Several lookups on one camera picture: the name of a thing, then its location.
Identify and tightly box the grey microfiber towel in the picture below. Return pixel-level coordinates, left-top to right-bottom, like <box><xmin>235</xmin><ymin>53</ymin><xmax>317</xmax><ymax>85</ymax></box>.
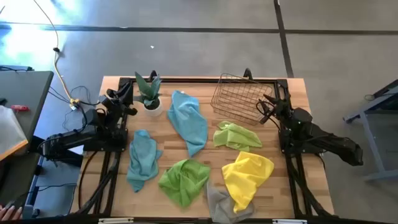
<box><xmin>205</xmin><ymin>182</ymin><xmax>256</xmax><ymax>224</ymax></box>

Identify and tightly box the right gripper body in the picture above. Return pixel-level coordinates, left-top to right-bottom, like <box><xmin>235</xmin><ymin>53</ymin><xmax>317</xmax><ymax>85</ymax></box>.
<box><xmin>271</xmin><ymin>98</ymin><xmax>293</xmax><ymax>121</ymax></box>

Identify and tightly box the dark green microfiber towel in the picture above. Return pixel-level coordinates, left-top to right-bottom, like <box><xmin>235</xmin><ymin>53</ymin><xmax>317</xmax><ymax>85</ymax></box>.
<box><xmin>158</xmin><ymin>159</ymin><xmax>211</xmax><ymax>208</ymax></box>

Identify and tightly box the white bracket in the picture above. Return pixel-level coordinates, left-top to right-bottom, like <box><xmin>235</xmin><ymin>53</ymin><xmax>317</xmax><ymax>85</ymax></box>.
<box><xmin>98</xmin><ymin>217</ymin><xmax>134</xmax><ymax>224</ymax></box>
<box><xmin>272</xmin><ymin>219</ymin><xmax>308</xmax><ymax>224</ymax></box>

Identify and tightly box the copper wire basket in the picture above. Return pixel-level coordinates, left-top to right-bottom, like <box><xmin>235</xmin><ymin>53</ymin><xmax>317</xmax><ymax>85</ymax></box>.
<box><xmin>210</xmin><ymin>73</ymin><xmax>274</xmax><ymax>126</ymax></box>

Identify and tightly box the potted plant white pot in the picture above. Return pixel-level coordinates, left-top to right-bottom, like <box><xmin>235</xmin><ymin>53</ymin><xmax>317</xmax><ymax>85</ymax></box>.
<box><xmin>133</xmin><ymin>71</ymin><xmax>164</xmax><ymax>118</ymax></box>

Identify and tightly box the white plastic bag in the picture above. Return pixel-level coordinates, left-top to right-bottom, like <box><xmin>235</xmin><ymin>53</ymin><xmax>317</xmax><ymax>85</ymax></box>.
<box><xmin>0</xmin><ymin>105</ymin><xmax>28</xmax><ymax>156</ymax></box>

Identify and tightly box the light blue microfiber towel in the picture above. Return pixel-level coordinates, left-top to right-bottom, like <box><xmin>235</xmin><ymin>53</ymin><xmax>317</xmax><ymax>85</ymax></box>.
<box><xmin>167</xmin><ymin>90</ymin><xmax>208</xmax><ymax>158</ymax></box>

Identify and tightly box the grey desk wooden edge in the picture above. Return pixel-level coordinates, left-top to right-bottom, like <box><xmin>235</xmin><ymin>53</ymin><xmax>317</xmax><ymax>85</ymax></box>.
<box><xmin>0</xmin><ymin>70</ymin><xmax>54</xmax><ymax>162</ymax></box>

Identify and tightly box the person's hand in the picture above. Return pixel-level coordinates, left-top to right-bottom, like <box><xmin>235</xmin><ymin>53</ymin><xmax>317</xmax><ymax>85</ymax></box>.
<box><xmin>0</xmin><ymin>204</ymin><xmax>23</xmax><ymax>222</ymax></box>

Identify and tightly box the lime green microfiber towel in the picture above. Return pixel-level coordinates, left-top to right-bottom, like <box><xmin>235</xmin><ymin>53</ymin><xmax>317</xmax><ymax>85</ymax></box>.
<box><xmin>213</xmin><ymin>120</ymin><xmax>263</xmax><ymax>152</ymax></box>

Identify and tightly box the thin black floor cable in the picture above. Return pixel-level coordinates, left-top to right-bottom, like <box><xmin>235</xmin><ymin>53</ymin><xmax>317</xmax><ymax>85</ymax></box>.
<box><xmin>48</xmin><ymin>85</ymin><xmax>96</xmax><ymax>133</ymax></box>

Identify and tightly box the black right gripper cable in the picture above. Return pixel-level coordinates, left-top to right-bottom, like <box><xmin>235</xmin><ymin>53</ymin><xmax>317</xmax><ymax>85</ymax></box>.
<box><xmin>256</xmin><ymin>100</ymin><xmax>277</xmax><ymax>126</ymax></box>

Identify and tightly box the black aluminium table frame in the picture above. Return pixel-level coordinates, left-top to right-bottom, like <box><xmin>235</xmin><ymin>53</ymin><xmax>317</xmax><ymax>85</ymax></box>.
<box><xmin>70</xmin><ymin>68</ymin><xmax>336</xmax><ymax>220</ymax></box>

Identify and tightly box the grey metal table frame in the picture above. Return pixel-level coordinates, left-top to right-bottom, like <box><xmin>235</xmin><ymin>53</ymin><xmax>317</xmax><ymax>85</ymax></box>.
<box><xmin>343</xmin><ymin>79</ymin><xmax>398</xmax><ymax>183</ymax></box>

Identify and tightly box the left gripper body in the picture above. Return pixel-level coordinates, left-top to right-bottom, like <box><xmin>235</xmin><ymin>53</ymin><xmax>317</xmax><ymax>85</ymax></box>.
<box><xmin>109</xmin><ymin>92</ymin><xmax>131</xmax><ymax>113</ymax></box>

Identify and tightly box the teal microfiber towel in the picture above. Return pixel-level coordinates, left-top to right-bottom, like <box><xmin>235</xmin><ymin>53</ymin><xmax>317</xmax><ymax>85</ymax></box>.
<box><xmin>126</xmin><ymin>129</ymin><xmax>163</xmax><ymax>193</ymax></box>

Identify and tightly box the yellow extension cable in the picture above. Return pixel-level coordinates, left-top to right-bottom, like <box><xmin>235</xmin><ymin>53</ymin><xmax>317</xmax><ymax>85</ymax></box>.
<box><xmin>32</xmin><ymin>0</ymin><xmax>81</xmax><ymax>110</ymax></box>

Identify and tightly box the black angled panel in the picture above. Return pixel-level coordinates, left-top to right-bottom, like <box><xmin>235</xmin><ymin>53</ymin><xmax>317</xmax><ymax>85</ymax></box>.
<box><xmin>29</xmin><ymin>136</ymin><xmax>84</xmax><ymax>168</ymax></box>

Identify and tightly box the yellow microfiber towel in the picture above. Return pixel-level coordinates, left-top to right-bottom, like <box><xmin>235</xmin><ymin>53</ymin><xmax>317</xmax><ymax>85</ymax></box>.
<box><xmin>221</xmin><ymin>151</ymin><xmax>275</xmax><ymax>214</ymax></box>

